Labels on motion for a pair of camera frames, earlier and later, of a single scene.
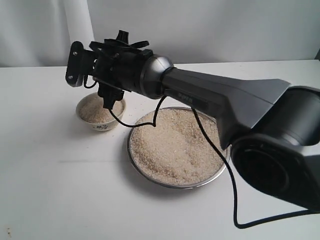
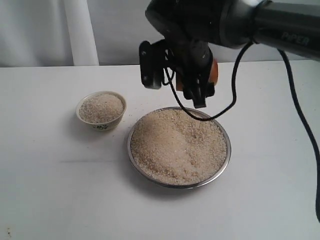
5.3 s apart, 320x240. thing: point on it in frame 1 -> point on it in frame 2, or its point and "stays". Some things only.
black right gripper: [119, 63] -> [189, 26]
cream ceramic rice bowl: [90, 109] stays
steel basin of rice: [176, 152] stays
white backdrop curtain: [40, 33] stays
